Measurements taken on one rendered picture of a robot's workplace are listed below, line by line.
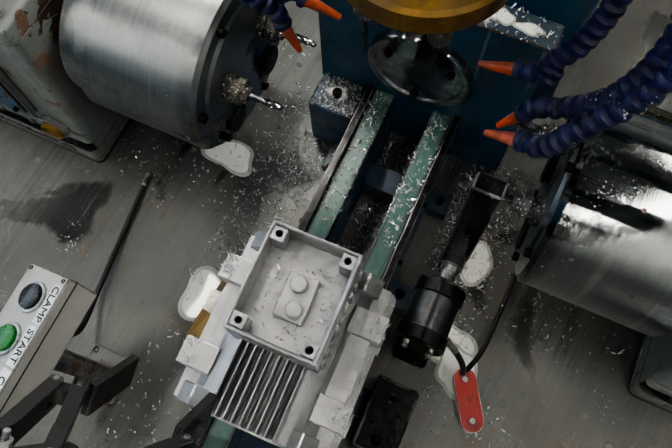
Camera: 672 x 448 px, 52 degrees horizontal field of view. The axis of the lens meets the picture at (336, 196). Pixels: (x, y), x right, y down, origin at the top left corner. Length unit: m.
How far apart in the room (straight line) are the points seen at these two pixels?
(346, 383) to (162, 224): 0.47
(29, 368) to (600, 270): 0.62
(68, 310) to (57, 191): 0.39
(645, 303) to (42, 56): 0.77
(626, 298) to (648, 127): 0.18
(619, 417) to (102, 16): 0.86
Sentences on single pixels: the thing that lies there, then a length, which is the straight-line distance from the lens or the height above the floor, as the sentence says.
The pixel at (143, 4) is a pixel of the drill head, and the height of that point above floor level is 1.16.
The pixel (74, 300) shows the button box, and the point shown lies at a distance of 0.84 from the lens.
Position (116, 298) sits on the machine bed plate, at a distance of 1.10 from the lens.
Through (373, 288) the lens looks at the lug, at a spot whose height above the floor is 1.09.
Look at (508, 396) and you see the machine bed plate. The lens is 1.05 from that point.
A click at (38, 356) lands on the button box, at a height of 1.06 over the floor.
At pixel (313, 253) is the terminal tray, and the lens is 0.74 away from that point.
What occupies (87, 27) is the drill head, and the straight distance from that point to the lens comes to 0.89.
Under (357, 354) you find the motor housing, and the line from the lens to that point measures 0.76.
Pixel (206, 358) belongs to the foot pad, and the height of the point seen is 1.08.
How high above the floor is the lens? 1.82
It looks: 69 degrees down
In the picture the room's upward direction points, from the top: 3 degrees counter-clockwise
